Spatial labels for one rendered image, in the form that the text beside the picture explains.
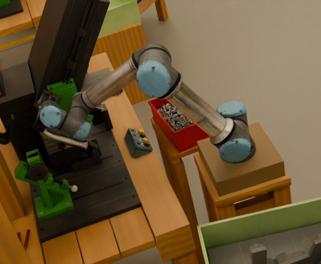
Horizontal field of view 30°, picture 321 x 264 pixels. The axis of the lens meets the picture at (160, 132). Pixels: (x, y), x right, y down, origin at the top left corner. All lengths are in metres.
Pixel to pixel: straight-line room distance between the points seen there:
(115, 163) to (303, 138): 1.69
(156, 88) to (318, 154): 1.98
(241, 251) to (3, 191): 0.97
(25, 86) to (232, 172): 0.97
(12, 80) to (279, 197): 1.26
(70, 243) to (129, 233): 0.23
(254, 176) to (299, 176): 1.32
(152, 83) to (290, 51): 2.94
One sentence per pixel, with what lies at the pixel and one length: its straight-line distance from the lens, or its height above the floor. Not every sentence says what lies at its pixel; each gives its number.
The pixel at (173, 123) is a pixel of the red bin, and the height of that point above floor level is 0.88.
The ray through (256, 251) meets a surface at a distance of 1.80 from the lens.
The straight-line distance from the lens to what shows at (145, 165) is 2.56.
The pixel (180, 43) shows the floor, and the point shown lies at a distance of 5.24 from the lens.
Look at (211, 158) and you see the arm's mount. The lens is 2.46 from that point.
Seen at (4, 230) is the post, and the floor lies 1.17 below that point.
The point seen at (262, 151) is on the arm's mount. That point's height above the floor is 0.93.
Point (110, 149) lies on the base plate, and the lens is 2.70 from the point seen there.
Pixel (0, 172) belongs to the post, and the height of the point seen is 1.13.
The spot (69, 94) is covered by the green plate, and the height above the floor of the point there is 1.21.
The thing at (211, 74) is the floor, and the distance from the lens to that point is 4.73.
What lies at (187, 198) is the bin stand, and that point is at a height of 0.52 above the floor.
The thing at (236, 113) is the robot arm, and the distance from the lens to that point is 2.30.
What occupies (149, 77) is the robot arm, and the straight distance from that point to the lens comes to 2.02.
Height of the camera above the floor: 2.52
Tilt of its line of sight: 36 degrees down
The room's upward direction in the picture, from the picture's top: 14 degrees counter-clockwise
